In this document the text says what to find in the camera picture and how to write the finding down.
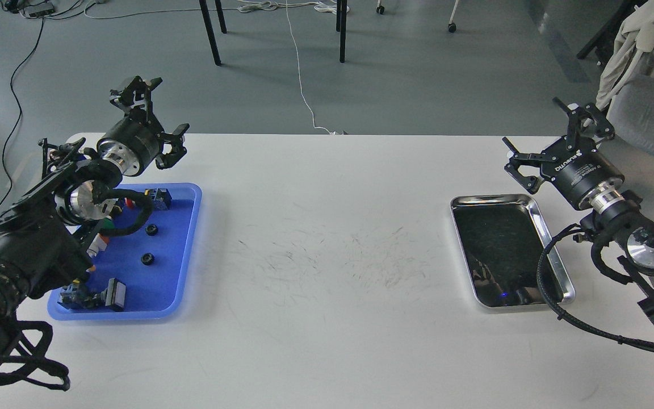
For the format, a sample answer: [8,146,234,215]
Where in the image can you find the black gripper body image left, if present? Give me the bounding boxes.
[97,117,162,177]

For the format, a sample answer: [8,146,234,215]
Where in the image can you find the right-side right gripper finger tray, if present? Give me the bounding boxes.
[502,137,548,194]

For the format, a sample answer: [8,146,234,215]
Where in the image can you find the left-side gripper finger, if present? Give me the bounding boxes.
[110,76,164,130]
[155,123,190,170]

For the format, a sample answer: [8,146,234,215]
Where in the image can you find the black Robotiq gripper body right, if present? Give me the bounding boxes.
[542,137,624,210]

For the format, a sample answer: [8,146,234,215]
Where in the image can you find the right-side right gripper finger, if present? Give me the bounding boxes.
[552,97,616,151]

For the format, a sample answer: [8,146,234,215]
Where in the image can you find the small black gear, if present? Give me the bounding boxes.
[145,224,159,236]
[140,253,155,266]

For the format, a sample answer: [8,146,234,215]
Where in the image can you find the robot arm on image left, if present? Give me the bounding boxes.
[0,76,189,391]

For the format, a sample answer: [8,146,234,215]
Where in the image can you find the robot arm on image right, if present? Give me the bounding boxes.
[503,98,654,353]

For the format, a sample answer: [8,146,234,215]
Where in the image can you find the silver metal tray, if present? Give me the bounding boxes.
[450,194,576,313]

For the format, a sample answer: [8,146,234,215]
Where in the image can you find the blue plastic tray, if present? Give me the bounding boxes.
[47,183,202,321]

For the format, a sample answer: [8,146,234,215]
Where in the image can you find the black table leg left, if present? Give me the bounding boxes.
[198,0,228,66]

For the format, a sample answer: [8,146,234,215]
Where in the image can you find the black table leg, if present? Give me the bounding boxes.
[198,0,228,66]
[336,0,348,63]

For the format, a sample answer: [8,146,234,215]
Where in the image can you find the beige jacket on chair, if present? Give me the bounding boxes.
[595,1,654,110]

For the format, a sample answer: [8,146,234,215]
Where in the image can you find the white orange push button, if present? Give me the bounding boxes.
[86,233,110,258]

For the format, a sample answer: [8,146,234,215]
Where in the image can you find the black table leg right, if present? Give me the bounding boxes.
[336,0,348,63]

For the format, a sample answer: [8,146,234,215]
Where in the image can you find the red button blue switch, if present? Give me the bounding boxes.
[124,188,172,211]

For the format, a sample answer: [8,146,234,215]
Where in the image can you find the green push button switch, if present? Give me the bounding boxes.
[99,216,116,236]

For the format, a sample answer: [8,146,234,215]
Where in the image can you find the black braided cable right arm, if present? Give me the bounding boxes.
[536,224,654,361]

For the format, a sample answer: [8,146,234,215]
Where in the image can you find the black cable on floor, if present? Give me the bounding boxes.
[0,0,86,251]

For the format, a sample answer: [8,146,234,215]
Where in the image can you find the white cable on floor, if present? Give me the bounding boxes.
[236,0,350,136]

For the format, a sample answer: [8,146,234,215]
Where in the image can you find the black switch block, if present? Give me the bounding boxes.
[93,278,127,312]

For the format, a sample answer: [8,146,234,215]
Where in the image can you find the yellow button blue switch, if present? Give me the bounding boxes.
[57,279,98,310]

